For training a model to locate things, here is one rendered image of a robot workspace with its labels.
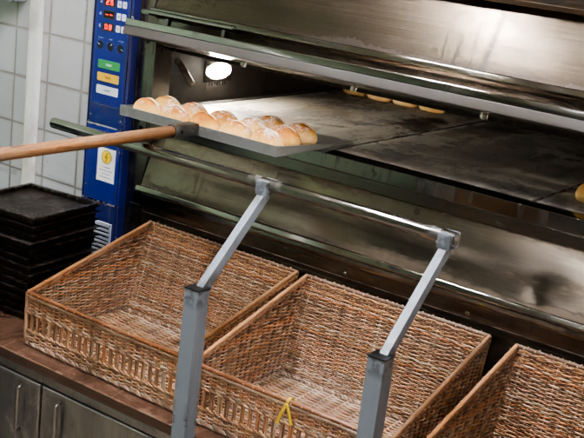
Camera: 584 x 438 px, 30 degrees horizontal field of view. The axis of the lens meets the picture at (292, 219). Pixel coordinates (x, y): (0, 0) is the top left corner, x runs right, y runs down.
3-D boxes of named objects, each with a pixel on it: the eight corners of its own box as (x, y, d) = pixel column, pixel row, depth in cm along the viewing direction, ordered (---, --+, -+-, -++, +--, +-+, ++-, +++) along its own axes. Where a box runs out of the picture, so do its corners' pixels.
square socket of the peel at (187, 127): (175, 139, 281) (176, 126, 280) (165, 136, 283) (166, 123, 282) (198, 136, 289) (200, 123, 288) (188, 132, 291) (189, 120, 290)
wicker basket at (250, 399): (293, 365, 301) (305, 270, 294) (478, 436, 272) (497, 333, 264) (179, 419, 262) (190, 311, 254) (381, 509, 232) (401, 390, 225)
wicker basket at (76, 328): (142, 304, 332) (149, 217, 325) (291, 363, 302) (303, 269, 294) (17, 343, 293) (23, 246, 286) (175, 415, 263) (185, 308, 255)
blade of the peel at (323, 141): (275, 157, 275) (276, 146, 274) (119, 114, 304) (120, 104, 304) (353, 142, 303) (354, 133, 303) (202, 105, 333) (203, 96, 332)
